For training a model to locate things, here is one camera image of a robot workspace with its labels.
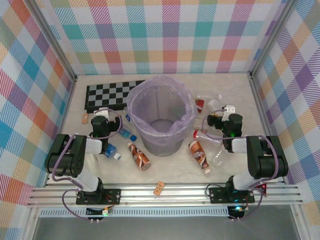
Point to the Pepsi label plastic bottle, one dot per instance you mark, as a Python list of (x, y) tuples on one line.
[(128, 118)]

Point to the clear bottle with blue liquid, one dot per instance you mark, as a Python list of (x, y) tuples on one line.
[(126, 133)]

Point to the wide clear plastic bottle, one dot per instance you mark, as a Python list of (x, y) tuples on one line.
[(213, 105)]

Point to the clear bottle red cap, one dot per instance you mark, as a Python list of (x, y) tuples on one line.
[(206, 137)]

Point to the red label plastic bottle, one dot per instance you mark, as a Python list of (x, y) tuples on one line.
[(200, 105)]

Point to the small bottle blue white label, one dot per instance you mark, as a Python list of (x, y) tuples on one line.
[(111, 151)]

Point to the slim clear bottle white cap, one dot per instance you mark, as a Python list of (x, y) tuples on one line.
[(208, 96)]

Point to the purple plastic bin liner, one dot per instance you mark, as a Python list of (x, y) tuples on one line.
[(136, 100)]

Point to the brown coffee bottle without cap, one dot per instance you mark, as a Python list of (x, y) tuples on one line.
[(138, 156)]

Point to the brown coffee bottle white cap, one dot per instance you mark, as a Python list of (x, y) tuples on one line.
[(198, 156)]

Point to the grey mesh waste bin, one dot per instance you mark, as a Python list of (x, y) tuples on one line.
[(162, 147)]

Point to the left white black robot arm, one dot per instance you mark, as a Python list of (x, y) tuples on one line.
[(75, 162)]

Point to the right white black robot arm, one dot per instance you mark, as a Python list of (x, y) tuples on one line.
[(265, 160)]

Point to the black grey chessboard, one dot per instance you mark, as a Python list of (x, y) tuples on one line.
[(110, 95)]

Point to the wooden domino tile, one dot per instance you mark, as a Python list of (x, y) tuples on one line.
[(159, 188)]

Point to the black controller board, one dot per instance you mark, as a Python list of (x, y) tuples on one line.
[(236, 211), (96, 212)]

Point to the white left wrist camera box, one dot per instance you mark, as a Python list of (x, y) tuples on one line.
[(102, 112)]

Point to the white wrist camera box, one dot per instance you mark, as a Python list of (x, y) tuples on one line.
[(230, 110), (102, 112)]

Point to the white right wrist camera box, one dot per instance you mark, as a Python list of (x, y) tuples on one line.
[(230, 110)]

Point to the red triangular switch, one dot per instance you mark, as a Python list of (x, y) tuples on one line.
[(263, 188)]

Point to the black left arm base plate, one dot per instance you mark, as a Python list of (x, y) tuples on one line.
[(112, 196)]

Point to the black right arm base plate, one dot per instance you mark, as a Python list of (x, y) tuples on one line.
[(218, 195)]

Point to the aluminium front rail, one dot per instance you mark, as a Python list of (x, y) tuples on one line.
[(175, 197)]

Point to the aluminium frame post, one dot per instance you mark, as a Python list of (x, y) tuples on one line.
[(272, 37), (55, 42)]

